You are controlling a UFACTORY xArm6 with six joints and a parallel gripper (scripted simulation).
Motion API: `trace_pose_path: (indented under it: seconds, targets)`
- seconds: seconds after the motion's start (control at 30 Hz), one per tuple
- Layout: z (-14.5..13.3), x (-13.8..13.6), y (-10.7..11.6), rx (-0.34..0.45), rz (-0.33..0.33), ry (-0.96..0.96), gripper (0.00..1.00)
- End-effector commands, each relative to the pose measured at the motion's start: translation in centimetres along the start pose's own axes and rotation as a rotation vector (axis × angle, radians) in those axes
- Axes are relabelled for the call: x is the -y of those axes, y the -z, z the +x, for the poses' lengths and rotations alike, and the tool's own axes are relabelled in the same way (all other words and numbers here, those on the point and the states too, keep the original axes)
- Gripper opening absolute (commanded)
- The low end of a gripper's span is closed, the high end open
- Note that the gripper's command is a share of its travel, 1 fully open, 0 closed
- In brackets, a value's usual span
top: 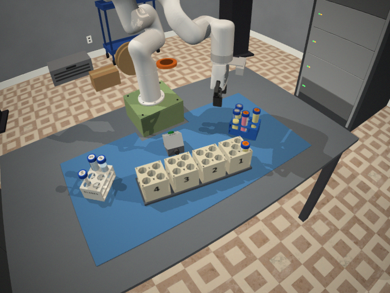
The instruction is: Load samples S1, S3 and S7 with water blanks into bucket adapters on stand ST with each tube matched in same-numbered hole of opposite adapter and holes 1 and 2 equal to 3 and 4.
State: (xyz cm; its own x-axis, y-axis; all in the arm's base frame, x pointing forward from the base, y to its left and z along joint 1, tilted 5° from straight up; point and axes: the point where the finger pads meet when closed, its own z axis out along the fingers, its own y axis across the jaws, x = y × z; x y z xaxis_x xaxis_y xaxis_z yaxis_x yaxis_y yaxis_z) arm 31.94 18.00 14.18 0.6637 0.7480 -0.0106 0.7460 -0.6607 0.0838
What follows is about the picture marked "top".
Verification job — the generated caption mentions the blue bench mat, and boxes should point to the blue bench mat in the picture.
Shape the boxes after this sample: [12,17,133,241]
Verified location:
[60,93,311,266]

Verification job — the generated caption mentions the blue tube rack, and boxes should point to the blue tube rack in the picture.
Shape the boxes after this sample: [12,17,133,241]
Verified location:
[228,116,261,141]

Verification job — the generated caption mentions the beige tube rack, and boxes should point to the beige tube rack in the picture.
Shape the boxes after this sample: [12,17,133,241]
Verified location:
[79,165,116,201]

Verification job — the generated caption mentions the tube with blue cap and grey dot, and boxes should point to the tube with blue cap and grey dot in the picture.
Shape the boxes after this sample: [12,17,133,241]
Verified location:
[232,108,241,129]

